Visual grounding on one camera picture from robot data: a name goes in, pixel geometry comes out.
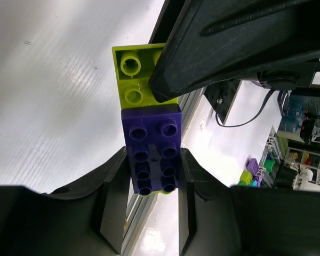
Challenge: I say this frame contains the background shelf with clutter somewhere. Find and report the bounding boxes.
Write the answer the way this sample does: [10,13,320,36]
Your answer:
[259,128,320,192]

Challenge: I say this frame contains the water jug background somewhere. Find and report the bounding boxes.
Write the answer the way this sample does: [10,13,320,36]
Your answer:
[277,92,305,133]

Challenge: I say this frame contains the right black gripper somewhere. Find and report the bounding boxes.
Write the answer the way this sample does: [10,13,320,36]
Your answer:
[149,1,320,102]

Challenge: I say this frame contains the purple lego brick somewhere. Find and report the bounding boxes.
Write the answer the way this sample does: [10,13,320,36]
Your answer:
[121,103,182,196]

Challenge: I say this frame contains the lime green lego brick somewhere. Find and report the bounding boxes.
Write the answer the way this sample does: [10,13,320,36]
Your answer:
[112,43,165,109]

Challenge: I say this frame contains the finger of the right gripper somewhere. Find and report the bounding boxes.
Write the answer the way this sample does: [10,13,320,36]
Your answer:
[148,0,190,44]

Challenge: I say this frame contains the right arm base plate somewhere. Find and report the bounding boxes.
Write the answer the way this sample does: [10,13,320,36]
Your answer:
[204,79,241,125]

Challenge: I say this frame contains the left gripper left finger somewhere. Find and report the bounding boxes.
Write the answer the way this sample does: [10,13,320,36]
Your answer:
[0,148,130,255]

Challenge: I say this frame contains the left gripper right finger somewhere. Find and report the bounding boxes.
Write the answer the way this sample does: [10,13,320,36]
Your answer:
[179,149,320,255]

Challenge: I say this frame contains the purple toy block background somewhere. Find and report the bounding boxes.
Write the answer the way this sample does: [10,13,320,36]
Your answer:
[246,158,264,187]

